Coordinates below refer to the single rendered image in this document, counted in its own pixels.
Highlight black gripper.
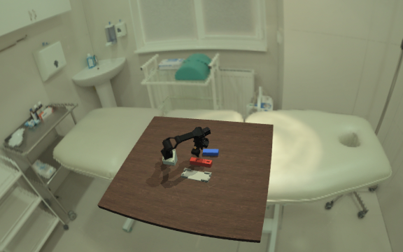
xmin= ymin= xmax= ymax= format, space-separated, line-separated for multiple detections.
xmin=191 ymin=137 xmax=205 ymax=157

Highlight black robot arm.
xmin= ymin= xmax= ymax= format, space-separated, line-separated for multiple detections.
xmin=161 ymin=127 xmax=211 ymax=160

